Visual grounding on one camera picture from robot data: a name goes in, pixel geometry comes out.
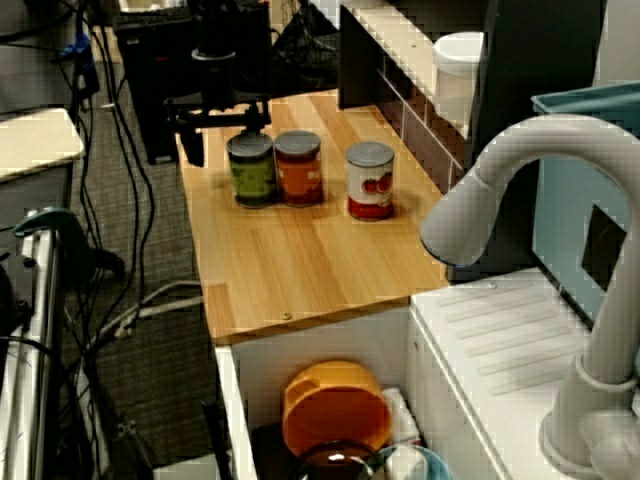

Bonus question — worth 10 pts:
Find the aluminium extrusion rail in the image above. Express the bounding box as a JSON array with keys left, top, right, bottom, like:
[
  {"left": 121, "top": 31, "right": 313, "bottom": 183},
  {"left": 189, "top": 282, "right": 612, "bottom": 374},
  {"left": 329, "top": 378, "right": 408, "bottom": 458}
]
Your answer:
[{"left": 0, "top": 212, "right": 69, "bottom": 480}]

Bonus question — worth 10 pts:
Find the beige board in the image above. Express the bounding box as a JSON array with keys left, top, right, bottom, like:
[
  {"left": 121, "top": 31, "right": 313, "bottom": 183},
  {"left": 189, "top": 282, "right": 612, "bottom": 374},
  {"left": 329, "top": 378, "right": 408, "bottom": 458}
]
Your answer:
[{"left": 0, "top": 107, "right": 86, "bottom": 184}]

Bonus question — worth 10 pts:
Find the orange plastic bowl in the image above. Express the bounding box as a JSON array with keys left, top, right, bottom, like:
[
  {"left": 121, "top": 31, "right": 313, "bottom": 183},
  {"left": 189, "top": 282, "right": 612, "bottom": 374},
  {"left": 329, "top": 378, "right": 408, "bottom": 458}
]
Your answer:
[{"left": 281, "top": 359, "right": 394, "bottom": 459}]

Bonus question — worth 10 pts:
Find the white cable bundle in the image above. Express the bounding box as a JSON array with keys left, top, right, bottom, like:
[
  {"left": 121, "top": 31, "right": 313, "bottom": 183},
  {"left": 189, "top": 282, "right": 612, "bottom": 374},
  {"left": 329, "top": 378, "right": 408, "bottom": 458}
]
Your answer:
[{"left": 87, "top": 279, "right": 205, "bottom": 344}]

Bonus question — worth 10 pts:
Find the light blue bowl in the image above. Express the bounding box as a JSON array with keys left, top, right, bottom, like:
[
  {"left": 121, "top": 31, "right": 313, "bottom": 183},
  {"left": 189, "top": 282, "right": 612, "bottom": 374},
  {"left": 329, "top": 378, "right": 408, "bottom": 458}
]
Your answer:
[{"left": 375, "top": 443, "right": 454, "bottom": 480}]

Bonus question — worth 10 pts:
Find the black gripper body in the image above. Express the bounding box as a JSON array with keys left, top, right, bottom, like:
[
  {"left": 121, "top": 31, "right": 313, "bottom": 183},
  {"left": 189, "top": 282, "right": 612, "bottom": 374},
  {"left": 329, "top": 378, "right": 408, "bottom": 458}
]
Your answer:
[{"left": 164, "top": 58, "right": 247, "bottom": 133}]

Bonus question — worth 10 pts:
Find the white cup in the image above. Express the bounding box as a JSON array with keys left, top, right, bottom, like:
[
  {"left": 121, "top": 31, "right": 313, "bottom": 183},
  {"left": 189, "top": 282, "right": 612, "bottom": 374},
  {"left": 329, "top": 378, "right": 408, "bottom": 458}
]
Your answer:
[{"left": 383, "top": 443, "right": 431, "bottom": 480}]

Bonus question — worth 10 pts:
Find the orange beans toy can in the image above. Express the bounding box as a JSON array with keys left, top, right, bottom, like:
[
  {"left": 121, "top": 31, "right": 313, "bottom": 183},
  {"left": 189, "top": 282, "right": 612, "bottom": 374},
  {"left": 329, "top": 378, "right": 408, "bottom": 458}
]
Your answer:
[{"left": 273, "top": 130, "right": 325, "bottom": 208}]

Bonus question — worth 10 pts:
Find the grey toy faucet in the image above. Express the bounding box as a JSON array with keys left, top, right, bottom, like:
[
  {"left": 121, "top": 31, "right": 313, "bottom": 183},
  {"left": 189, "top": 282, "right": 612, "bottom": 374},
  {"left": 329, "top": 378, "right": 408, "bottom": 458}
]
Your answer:
[{"left": 418, "top": 112, "right": 640, "bottom": 479}]

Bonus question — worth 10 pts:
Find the dark tiled hutch shelf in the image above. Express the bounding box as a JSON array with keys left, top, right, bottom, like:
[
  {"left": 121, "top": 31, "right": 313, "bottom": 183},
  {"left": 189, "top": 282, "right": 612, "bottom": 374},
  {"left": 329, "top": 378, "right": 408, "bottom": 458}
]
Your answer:
[{"left": 337, "top": 0, "right": 609, "bottom": 282}]

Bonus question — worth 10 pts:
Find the white toy kitchen cabinet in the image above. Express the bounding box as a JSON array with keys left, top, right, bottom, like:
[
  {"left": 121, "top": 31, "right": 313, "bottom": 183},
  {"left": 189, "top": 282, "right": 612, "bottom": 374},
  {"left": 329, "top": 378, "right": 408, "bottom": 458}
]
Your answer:
[{"left": 212, "top": 267, "right": 640, "bottom": 480}]

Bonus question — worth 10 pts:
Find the white red tomato can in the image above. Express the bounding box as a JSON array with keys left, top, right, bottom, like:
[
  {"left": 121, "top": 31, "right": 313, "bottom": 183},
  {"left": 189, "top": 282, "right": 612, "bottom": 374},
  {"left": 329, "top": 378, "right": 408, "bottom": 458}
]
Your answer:
[{"left": 344, "top": 140, "right": 396, "bottom": 222}]

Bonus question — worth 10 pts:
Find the teal plastic bin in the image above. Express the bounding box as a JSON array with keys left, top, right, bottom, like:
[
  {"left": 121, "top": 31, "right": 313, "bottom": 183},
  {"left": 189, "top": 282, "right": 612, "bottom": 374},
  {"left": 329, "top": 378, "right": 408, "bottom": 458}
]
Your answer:
[{"left": 529, "top": 81, "right": 640, "bottom": 331}]

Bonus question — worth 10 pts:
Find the white plastic block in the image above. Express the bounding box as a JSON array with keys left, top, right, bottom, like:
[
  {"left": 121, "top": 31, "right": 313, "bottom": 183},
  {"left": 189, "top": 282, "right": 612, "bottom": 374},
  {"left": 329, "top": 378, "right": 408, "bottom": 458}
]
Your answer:
[{"left": 382, "top": 384, "right": 422, "bottom": 446}]

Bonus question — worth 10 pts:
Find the glass pot lid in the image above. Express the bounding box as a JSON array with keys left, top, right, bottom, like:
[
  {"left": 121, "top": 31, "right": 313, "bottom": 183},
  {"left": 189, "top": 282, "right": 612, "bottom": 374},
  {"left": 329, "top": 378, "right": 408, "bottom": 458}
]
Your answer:
[{"left": 288, "top": 438, "right": 385, "bottom": 480}]

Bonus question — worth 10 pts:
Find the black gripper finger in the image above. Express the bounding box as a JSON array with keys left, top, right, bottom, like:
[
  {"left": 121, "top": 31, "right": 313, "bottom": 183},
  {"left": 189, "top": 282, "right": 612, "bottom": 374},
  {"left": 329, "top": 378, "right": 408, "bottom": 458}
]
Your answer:
[
  {"left": 179, "top": 126, "right": 207, "bottom": 170},
  {"left": 242, "top": 96, "right": 275, "bottom": 141}
]

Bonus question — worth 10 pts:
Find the black computer tower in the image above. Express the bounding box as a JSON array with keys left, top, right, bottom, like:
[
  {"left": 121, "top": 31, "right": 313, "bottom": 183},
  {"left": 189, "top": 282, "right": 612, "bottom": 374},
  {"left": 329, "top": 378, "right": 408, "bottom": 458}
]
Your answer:
[{"left": 113, "top": 7, "right": 201, "bottom": 166}]

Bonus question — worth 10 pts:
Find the green peas toy can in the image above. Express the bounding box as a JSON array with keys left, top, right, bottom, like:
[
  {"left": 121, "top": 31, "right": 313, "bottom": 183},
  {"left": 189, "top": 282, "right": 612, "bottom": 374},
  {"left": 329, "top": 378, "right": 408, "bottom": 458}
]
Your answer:
[{"left": 226, "top": 133, "right": 278, "bottom": 210}]

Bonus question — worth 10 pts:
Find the large white lidded container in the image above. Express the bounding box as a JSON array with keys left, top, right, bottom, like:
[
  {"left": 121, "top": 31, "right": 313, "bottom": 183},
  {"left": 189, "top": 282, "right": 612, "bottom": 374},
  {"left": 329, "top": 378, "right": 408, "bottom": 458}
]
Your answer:
[{"left": 431, "top": 30, "right": 487, "bottom": 139}]

